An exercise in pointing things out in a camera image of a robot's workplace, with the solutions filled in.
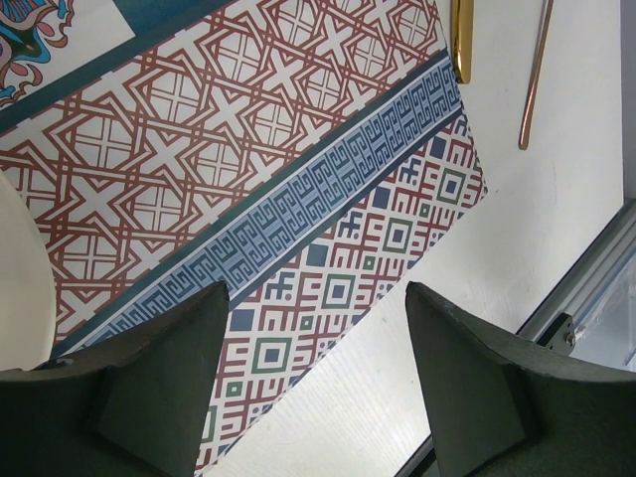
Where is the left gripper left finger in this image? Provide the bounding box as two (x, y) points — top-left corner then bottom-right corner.
(1, 281), (230, 476)

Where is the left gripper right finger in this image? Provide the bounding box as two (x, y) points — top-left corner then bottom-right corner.
(405, 282), (635, 476)

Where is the cream plate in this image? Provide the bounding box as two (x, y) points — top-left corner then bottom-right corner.
(1, 177), (56, 371)

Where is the copper spoon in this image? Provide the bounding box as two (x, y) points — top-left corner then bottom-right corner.
(518, 0), (555, 150)

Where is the patterned cloth placemat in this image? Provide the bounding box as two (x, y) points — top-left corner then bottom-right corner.
(1, 1), (485, 474)

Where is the gold knife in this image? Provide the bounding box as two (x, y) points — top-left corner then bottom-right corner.
(450, 0), (474, 84)

